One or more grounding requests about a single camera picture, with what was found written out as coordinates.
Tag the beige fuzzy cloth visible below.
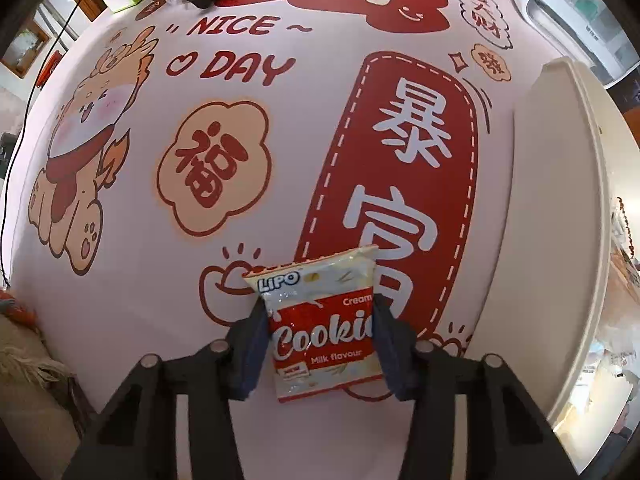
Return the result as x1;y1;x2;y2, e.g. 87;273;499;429
0;305;96;480

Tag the red white cookie packet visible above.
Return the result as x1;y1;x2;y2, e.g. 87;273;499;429
242;244;381;403

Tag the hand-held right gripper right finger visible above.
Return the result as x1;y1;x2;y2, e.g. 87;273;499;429
372;292;578;480

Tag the printed pink tablecloth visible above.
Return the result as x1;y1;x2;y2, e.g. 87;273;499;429
10;0;521;480

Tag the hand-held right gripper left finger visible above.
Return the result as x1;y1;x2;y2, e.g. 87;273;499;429
62;305;271;480

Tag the white storage container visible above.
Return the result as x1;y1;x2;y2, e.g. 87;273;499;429
465;56;638;476

